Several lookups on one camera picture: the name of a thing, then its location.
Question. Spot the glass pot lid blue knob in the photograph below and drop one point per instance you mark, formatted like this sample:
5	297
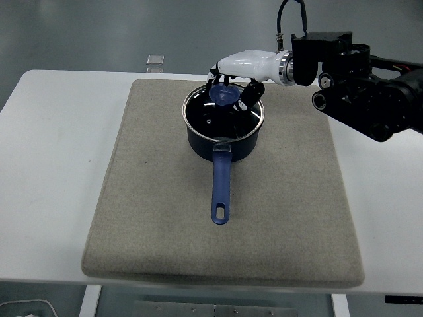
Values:
211	114

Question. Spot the black bar under table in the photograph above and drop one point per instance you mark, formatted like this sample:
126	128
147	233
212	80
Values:
403	299

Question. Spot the small silver floor plate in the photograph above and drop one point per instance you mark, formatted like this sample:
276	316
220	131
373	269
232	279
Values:
155	59
155	69

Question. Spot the grey metal plate with screws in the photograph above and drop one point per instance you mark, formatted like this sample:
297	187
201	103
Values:
172	310

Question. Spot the white grey tray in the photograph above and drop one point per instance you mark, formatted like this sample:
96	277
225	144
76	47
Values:
23	308

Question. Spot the white table leg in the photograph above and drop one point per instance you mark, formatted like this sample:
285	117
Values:
340	307
90	302

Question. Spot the beige grey table mat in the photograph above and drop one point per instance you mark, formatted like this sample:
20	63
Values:
148	198

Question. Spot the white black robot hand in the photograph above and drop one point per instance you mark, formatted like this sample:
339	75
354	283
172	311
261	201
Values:
251	64

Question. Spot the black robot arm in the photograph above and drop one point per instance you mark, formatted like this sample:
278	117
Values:
363	99

